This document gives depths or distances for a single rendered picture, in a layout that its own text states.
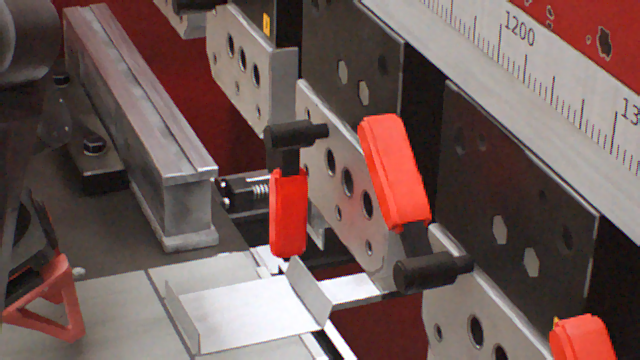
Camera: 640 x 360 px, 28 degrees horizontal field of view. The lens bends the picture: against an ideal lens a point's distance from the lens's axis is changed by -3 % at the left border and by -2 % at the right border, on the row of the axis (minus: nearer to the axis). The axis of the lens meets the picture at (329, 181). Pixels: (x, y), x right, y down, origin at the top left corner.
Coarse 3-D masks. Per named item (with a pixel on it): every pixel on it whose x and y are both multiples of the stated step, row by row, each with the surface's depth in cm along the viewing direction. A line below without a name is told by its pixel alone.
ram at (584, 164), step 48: (384, 0) 75; (528, 0) 60; (576, 0) 56; (624, 0) 52; (432, 48) 70; (576, 48) 57; (624, 48) 53; (480, 96) 66; (528, 96) 61; (528, 144) 62; (576, 144) 58; (624, 192) 55
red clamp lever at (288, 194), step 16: (272, 128) 83; (288, 128) 83; (304, 128) 84; (320, 128) 84; (272, 144) 83; (288, 144) 83; (304, 144) 84; (288, 160) 84; (272, 176) 85; (288, 176) 85; (304, 176) 85; (272, 192) 86; (288, 192) 85; (304, 192) 86; (272, 208) 86; (288, 208) 86; (304, 208) 86; (272, 224) 87; (288, 224) 86; (304, 224) 87; (272, 240) 87; (288, 240) 87; (304, 240) 88; (288, 256) 88
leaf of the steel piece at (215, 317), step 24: (168, 288) 109; (240, 288) 112; (264, 288) 112; (288, 288) 112; (192, 312) 108; (216, 312) 109; (240, 312) 109; (264, 312) 109; (288, 312) 109; (192, 336) 104; (216, 336) 106; (240, 336) 106; (264, 336) 106; (288, 336) 106
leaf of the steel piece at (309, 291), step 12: (300, 264) 112; (288, 276) 113; (300, 276) 111; (312, 276) 110; (300, 288) 111; (312, 288) 109; (312, 300) 109; (324, 300) 108; (312, 312) 109; (324, 312) 107; (324, 324) 107
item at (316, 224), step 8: (272, 160) 108; (272, 168) 108; (312, 208) 101; (312, 216) 101; (320, 216) 101; (312, 224) 101; (320, 224) 102; (328, 224) 102; (312, 232) 104; (320, 232) 102; (320, 240) 103
